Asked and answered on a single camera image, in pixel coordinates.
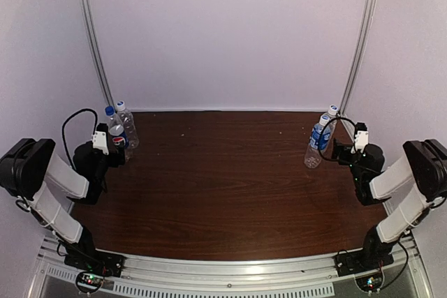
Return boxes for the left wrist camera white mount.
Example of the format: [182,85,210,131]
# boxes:
[91,123,109,156]

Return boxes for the Pepsi bottle blue label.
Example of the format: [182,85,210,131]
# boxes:
[105,105,133,161]

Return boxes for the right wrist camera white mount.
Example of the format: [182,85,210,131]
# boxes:
[351,122,369,154]

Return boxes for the right black cable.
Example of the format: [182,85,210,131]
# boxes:
[318,115,381,175]

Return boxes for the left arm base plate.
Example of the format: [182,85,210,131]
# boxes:
[64,251,125,297]

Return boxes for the clear bottle white cap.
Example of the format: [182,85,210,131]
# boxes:
[116,100,139,149]

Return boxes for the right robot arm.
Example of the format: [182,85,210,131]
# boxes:
[331,139,446,276]

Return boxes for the right aluminium frame post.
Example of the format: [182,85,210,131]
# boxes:
[340,0,377,115]

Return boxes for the aluminium frame post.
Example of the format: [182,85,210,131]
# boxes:
[80,0,115,106]
[340,0,377,115]

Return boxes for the blue label water bottle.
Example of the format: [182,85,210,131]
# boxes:
[304,114,332,169]

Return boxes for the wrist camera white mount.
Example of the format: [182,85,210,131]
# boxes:
[351,122,369,154]
[91,123,109,156]

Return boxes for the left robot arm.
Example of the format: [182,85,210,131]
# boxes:
[1,138,125,276]

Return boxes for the left black cable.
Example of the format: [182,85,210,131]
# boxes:
[61,108,99,170]

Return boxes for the black cable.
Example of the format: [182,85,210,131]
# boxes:
[61,108,99,170]
[318,115,381,175]

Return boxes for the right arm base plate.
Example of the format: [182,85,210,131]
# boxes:
[333,250,394,295]

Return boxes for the aluminium front rail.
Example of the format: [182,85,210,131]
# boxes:
[33,234,430,298]

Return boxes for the far right bottle white cap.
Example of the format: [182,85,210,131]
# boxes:
[327,105,339,117]

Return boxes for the left aluminium frame post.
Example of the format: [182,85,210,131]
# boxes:
[80,0,115,106]

